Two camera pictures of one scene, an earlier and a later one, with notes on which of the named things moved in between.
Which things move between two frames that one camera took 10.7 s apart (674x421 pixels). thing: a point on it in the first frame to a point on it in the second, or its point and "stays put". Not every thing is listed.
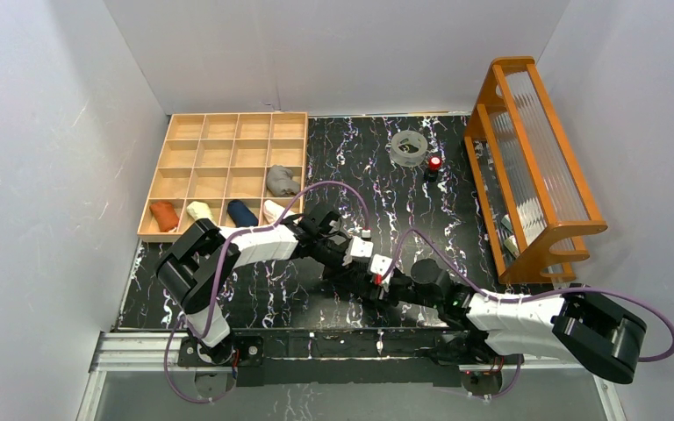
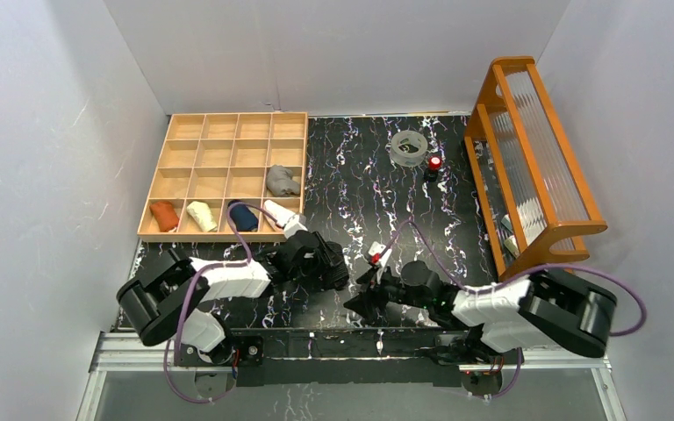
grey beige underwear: x=280 y=182 stays put
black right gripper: x=383 y=285 stays put
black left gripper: x=348 y=267 to x=330 y=264
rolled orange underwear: x=166 y=215 stays put
